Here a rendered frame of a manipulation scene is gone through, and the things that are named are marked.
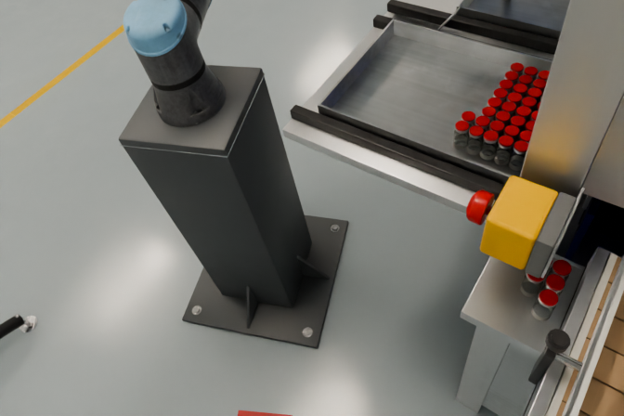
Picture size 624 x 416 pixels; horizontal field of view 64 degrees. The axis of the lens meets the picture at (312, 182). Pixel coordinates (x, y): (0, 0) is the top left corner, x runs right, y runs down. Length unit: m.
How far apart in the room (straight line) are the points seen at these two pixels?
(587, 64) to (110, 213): 1.86
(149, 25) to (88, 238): 1.26
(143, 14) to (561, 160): 0.74
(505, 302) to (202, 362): 1.16
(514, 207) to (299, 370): 1.12
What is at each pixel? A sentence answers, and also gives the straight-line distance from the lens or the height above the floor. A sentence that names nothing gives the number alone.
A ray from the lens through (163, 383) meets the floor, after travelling 1.71.
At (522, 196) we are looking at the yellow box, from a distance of 0.60.
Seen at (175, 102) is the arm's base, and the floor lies 0.85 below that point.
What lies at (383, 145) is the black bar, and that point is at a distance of 0.81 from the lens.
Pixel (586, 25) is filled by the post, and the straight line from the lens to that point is 0.50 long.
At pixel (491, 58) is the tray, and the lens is 0.98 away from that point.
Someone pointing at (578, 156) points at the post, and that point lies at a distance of 0.59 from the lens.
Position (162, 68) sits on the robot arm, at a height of 0.93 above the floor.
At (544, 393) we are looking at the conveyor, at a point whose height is 0.93.
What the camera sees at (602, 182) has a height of 1.04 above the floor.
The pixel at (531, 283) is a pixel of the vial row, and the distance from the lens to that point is 0.68.
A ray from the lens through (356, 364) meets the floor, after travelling 1.58.
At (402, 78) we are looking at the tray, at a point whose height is 0.88.
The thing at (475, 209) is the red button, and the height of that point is 1.01.
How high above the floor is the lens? 1.51
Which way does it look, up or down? 52 degrees down
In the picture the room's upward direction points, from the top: 14 degrees counter-clockwise
